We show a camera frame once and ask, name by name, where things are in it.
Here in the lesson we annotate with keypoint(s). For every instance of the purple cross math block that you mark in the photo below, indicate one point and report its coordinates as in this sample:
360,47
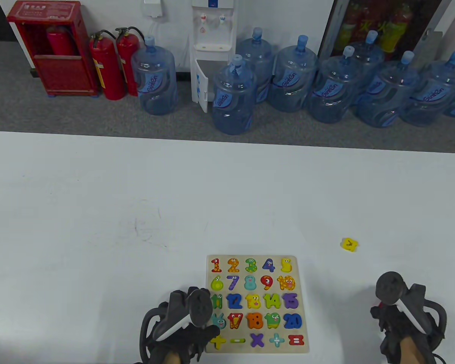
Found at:
257,340

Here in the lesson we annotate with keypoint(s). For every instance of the person's right forearm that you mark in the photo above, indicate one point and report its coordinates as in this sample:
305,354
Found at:
411,352

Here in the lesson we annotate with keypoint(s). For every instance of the person's left hand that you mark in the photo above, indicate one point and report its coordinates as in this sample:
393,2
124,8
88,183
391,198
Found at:
210,333

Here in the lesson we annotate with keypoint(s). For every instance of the lime green math block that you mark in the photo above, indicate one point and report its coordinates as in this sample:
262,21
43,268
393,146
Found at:
273,300

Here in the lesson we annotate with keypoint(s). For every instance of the person's right hand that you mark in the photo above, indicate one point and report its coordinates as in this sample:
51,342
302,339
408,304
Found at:
392,322

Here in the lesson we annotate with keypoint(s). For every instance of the person's left forearm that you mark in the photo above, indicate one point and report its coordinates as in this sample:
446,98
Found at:
172,358

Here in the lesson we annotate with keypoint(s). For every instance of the large blue math block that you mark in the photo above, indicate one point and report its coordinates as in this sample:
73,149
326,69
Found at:
292,320

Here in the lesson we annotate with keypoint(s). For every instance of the row of blue water jugs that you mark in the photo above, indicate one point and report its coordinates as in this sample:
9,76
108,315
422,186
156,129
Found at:
233,102

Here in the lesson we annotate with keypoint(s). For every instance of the orange math block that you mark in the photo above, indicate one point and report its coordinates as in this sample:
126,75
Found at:
254,320

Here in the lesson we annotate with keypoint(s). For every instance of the yellow chunky math block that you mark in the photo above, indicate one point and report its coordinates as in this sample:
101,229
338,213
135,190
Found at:
350,244

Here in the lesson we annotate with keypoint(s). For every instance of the large purple math block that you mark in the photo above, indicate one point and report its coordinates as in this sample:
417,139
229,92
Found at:
290,300

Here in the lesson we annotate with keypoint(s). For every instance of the wooden math block puzzle board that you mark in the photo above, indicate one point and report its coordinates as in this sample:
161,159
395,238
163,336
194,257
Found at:
250,292

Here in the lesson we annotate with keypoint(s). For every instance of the white water dispenser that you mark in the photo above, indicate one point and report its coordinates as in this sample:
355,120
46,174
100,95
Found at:
212,34

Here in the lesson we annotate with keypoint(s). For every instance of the white wall socket box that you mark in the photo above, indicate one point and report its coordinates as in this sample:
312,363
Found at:
152,8

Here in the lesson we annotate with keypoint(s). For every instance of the red fire extinguisher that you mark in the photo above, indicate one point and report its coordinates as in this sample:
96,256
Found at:
126,57
58,41
108,72

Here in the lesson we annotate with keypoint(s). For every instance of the red fire extinguisher cabinet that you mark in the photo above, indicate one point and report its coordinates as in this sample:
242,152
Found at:
60,76

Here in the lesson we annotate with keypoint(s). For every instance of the yellow cross math block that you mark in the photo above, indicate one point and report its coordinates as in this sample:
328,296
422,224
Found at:
218,342

